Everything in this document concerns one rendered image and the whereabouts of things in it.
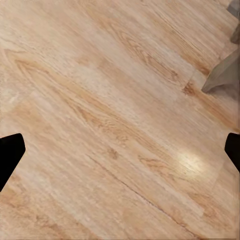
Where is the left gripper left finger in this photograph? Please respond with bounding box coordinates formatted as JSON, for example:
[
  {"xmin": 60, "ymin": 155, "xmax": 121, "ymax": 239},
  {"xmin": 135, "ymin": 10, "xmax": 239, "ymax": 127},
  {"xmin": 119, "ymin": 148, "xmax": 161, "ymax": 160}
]
[{"xmin": 0, "ymin": 133, "xmax": 26, "ymax": 192}]

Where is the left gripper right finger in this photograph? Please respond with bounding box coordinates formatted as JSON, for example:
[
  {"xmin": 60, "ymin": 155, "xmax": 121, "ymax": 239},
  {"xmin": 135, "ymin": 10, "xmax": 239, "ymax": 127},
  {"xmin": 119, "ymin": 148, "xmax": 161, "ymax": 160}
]
[{"xmin": 224, "ymin": 132, "xmax": 240, "ymax": 172}]

